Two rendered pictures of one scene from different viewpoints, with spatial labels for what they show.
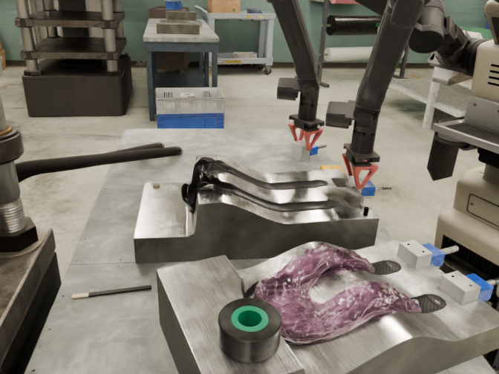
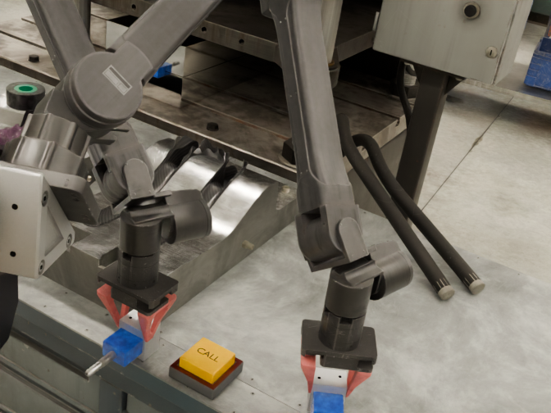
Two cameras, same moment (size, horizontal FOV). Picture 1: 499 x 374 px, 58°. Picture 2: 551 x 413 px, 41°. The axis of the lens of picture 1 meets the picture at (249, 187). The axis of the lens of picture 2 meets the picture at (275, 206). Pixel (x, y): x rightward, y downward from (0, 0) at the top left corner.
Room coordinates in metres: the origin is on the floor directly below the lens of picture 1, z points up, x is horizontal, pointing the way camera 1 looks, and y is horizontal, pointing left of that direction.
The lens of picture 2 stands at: (1.73, -0.91, 1.57)
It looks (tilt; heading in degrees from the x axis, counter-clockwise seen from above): 29 degrees down; 124
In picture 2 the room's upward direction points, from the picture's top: 9 degrees clockwise
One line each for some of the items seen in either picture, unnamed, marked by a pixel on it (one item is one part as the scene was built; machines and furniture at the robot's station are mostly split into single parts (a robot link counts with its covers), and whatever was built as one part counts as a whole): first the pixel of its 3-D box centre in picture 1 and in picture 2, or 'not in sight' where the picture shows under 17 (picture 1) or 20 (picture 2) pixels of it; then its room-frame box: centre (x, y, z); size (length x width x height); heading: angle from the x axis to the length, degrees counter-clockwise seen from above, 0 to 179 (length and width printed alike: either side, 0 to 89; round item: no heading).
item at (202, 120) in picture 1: (189, 119); not in sight; (4.06, 0.58, 0.11); 0.61 x 0.41 x 0.22; 101
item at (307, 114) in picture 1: (307, 112); (341, 327); (1.37, -0.17, 0.95); 0.10 x 0.07 x 0.07; 36
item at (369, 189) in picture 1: (368, 188); (118, 350); (1.10, -0.32, 0.83); 0.13 x 0.05 x 0.05; 98
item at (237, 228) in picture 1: (252, 201); (181, 209); (0.91, -0.01, 0.87); 0.50 x 0.26 x 0.14; 98
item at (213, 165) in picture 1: (260, 184); (174, 187); (0.91, -0.02, 0.92); 0.35 x 0.16 x 0.09; 98
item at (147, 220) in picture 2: (363, 119); (144, 229); (1.10, -0.28, 1.02); 0.07 x 0.06 x 0.07; 72
